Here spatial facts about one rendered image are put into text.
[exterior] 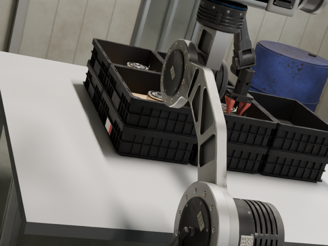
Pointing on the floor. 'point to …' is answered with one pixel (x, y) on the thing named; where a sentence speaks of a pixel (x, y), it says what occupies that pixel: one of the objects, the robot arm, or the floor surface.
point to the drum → (289, 72)
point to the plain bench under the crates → (111, 170)
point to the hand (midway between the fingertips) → (233, 113)
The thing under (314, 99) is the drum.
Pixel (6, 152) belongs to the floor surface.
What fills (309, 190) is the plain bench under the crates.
